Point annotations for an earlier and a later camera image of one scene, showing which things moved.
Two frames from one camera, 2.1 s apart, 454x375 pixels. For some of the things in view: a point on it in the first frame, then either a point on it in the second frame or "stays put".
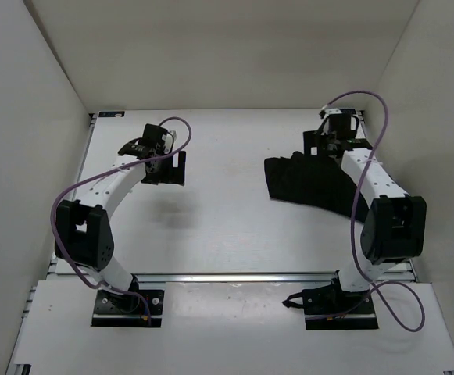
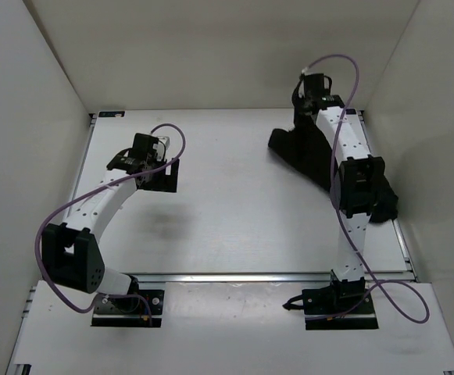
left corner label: (111, 113) stays put
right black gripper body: (326, 139) to (298, 102)
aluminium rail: (237, 278) stays put
